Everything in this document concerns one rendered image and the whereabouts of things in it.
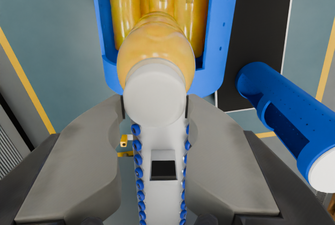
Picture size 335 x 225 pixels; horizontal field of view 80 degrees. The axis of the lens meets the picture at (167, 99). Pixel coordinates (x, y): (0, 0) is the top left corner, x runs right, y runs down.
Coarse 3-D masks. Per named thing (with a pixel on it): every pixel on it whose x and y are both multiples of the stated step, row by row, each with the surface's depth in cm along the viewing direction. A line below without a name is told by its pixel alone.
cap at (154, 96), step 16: (160, 64) 12; (128, 80) 12; (144, 80) 11; (160, 80) 11; (176, 80) 11; (128, 96) 12; (144, 96) 12; (160, 96) 12; (176, 96) 12; (128, 112) 12; (144, 112) 12; (160, 112) 12; (176, 112) 12
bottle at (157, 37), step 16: (144, 16) 24; (160, 16) 21; (144, 32) 15; (160, 32) 15; (176, 32) 16; (128, 48) 15; (144, 48) 14; (160, 48) 14; (176, 48) 14; (128, 64) 14; (144, 64) 13; (176, 64) 14; (192, 64) 15; (192, 80) 16
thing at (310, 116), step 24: (240, 72) 148; (264, 72) 130; (264, 96) 115; (288, 96) 103; (312, 96) 104; (264, 120) 117; (288, 120) 126; (312, 120) 85; (288, 144) 110; (312, 144) 79
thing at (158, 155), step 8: (152, 152) 82; (160, 152) 83; (168, 152) 83; (152, 160) 79; (160, 160) 79; (168, 160) 77; (152, 168) 73; (160, 168) 73; (168, 168) 73; (176, 168) 75; (152, 176) 70; (160, 176) 70; (168, 176) 70; (176, 176) 72; (152, 184) 71; (160, 184) 71; (168, 184) 71; (176, 184) 72
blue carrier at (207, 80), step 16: (96, 0) 39; (224, 0) 33; (96, 16) 40; (208, 16) 33; (224, 16) 35; (112, 32) 49; (208, 32) 34; (224, 32) 37; (112, 48) 50; (208, 48) 35; (224, 48) 39; (112, 64) 38; (208, 64) 37; (224, 64) 42; (112, 80) 41; (208, 80) 39
